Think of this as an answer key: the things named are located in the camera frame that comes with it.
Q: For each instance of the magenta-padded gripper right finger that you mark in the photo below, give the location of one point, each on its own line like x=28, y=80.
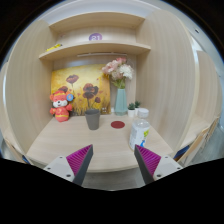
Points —
x=148, y=160

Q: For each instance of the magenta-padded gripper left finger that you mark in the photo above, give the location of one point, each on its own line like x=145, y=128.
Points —
x=78, y=160

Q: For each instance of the clear plastic water bottle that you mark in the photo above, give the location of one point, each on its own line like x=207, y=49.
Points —
x=138, y=131

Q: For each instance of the grey mug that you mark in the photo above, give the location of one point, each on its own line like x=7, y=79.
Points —
x=92, y=120

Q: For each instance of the flat round red coaster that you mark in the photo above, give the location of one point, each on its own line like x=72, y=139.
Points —
x=117, y=124

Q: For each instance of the wooden chair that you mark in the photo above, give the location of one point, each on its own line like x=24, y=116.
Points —
x=196, y=141

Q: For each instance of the small potted succulent plant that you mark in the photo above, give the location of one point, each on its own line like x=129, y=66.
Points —
x=137, y=104
x=131, y=109

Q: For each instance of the red plush toy figure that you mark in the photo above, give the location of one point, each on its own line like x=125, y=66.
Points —
x=61, y=106

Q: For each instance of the pale green vase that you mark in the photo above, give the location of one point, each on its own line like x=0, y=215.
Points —
x=121, y=103

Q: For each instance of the yellow poppy flower painting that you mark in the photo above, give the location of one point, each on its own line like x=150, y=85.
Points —
x=83, y=80

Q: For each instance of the pink and white flower bouquet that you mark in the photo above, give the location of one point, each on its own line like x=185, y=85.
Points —
x=117, y=70

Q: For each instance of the white light bar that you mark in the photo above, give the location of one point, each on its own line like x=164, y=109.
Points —
x=101, y=54

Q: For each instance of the light wooden shelf board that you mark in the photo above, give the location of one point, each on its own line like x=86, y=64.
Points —
x=95, y=48
x=96, y=20

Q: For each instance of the yellow object on shelf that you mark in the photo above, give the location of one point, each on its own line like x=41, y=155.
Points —
x=54, y=47

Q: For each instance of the round purple number sticker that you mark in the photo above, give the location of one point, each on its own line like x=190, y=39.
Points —
x=95, y=37

